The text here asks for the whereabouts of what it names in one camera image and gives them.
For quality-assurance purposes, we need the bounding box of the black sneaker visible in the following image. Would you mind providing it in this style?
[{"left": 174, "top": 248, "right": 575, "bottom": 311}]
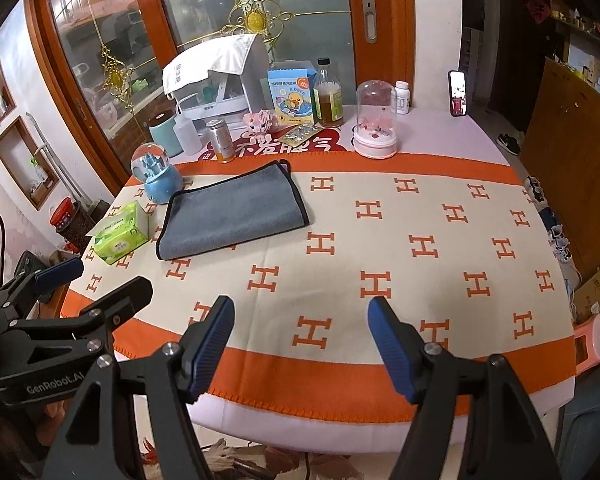
[{"left": 495, "top": 132, "right": 524, "bottom": 156}]

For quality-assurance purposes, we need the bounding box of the white cup drying rack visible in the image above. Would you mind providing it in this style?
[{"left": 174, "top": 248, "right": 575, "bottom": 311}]
[{"left": 172, "top": 35, "right": 272, "bottom": 122}]

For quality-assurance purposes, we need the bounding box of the wooden cabinet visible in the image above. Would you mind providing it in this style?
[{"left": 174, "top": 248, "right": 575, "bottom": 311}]
[{"left": 519, "top": 54, "right": 600, "bottom": 277}]

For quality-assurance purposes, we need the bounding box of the brown glass bottle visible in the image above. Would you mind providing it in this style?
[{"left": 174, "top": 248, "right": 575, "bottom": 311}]
[{"left": 312, "top": 57, "right": 345, "bottom": 129}]

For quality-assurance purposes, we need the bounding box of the silver and orange tin can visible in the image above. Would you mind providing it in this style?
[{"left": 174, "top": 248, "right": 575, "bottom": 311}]
[{"left": 205, "top": 118, "right": 233, "bottom": 165}]

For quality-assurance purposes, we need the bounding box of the silver pill blister pack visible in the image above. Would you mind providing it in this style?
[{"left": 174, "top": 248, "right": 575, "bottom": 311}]
[{"left": 278, "top": 124, "right": 323, "bottom": 145}]

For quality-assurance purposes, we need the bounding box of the white pill bottle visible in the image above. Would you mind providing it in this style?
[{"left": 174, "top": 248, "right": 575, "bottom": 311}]
[{"left": 393, "top": 80, "right": 411, "bottom": 115}]

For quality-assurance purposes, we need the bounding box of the red lidded jar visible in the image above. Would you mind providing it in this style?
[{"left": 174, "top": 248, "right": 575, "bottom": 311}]
[{"left": 49, "top": 198, "right": 81, "bottom": 234}]

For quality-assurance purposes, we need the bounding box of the teal cylindrical container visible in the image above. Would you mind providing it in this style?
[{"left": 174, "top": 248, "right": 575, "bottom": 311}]
[{"left": 148, "top": 112, "right": 184, "bottom": 159}]

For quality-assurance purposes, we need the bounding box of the grey towel with black trim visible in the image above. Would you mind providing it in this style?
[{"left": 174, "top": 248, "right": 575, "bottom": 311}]
[{"left": 155, "top": 159, "right": 310, "bottom": 262}]

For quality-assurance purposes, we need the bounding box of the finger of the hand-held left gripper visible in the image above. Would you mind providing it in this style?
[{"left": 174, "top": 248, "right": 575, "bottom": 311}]
[
  {"left": 60, "top": 276, "right": 154, "bottom": 347},
  {"left": 0, "top": 255, "right": 85, "bottom": 332}
]

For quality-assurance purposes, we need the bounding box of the cardboard box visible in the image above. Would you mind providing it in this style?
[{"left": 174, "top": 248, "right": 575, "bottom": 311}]
[{"left": 572, "top": 257, "right": 600, "bottom": 332}]

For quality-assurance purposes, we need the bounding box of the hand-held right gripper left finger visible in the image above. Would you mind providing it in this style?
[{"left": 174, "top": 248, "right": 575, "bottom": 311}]
[{"left": 42, "top": 295, "right": 236, "bottom": 480}]

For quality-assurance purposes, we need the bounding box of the silver door handle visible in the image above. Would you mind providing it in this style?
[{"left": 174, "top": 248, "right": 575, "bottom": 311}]
[{"left": 362, "top": 0, "right": 379, "bottom": 44}]

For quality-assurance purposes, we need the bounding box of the black smartphone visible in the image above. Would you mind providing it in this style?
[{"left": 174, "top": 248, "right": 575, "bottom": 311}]
[{"left": 447, "top": 70, "right": 468, "bottom": 118}]

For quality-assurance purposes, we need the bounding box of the white cloth cover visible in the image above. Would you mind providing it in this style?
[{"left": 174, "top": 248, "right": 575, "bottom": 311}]
[{"left": 162, "top": 33, "right": 259, "bottom": 100}]

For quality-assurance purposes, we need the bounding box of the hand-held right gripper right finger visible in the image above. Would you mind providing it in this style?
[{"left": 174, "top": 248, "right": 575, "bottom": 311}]
[{"left": 367, "top": 295, "right": 564, "bottom": 480}]

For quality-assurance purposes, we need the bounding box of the white squeeze bottle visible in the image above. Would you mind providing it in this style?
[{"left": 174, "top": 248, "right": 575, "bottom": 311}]
[{"left": 172, "top": 97, "right": 203, "bottom": 157}]

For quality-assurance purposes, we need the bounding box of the pink glass dome music box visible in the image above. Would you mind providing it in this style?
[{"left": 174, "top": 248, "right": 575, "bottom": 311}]
[{"left": 352, "top": 79, "right": 399, "bottom": 160}]

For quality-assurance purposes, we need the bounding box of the green tissue pack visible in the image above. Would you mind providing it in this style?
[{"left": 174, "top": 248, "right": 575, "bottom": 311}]
[{"left": 91, "top": 200, "right": 151, "bottom": 266}]

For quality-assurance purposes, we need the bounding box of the pink printed tablecloth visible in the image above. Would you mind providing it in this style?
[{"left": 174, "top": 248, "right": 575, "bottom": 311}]
[{"left": 109, "top": 104, "right": 577, "bottom": 453}]

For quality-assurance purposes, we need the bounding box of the blue snow globe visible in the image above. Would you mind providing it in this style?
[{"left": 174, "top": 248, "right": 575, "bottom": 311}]
[{"left": 130, "top": 142, "right": 184, "bottom": 205}]

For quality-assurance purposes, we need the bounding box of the pink block pig toy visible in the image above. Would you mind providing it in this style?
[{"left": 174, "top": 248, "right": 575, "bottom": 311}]
[{"left": 243, "top": 108, "right": 280, "bottom": 134}]

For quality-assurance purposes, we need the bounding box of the orange and cream printed blanket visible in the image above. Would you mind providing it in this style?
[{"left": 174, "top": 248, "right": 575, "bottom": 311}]
[{"left": 60, "top": 151, "right": 579, "bottom": 419}]

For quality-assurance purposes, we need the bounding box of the wooden framed glass door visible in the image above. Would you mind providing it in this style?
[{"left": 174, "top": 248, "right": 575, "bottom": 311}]
[{"left": 24, "top": 0, "right": 417, "bottom": 197}]

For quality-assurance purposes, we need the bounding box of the blue box with duck print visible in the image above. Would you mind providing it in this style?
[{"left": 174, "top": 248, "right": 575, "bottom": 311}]
[{"left": 268, "top": 61, "right": 317, "bottom": 126}]

